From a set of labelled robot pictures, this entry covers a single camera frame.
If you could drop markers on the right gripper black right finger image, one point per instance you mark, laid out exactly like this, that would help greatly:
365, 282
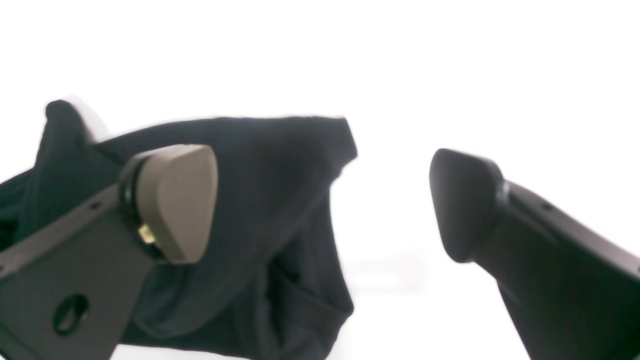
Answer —
571, 294

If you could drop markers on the black printed T-shirt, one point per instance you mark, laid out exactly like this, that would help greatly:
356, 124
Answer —
269, 285

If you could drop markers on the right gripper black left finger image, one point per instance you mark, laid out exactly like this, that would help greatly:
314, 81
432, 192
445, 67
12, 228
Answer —
68, 292

